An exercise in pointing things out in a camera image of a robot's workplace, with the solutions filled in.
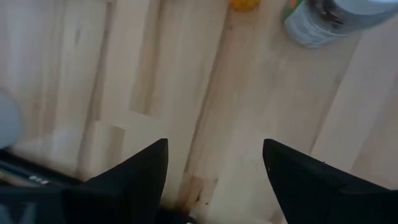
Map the brown bottle yellow cap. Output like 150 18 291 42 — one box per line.
228 0 261 12

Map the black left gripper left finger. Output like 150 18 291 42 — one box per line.
62 138 169 224

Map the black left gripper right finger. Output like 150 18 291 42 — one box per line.
262 138 398 224

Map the large bottle green orange label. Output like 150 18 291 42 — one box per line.
282 0 398 49

